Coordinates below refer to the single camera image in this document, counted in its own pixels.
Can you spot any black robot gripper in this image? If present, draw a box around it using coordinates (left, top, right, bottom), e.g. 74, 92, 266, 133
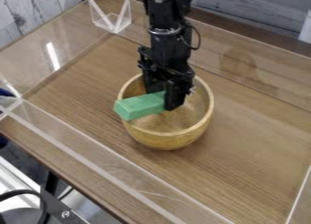
139, 26, 195, 111

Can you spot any green rectangular block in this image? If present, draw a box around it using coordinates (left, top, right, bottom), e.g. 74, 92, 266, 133
114, 91, 166, 121

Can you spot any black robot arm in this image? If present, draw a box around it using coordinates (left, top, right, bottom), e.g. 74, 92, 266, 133
139, 0, 202, 111

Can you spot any light wooden bowl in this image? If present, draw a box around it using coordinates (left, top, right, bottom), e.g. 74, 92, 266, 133
122, 76, 215, 150

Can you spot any blue object at left edge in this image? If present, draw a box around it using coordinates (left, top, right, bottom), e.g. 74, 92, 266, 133
0, 87, 15, 97

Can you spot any clear acrylic tray enclosure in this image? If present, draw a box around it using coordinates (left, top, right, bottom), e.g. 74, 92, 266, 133
0, 2, 311, 224

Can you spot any black metal bracket with screw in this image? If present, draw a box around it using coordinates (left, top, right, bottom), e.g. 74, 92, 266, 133
42, 190, 90, 224

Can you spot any black cable loop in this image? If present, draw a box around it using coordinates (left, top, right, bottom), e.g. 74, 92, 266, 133
0, 189, 50, 224

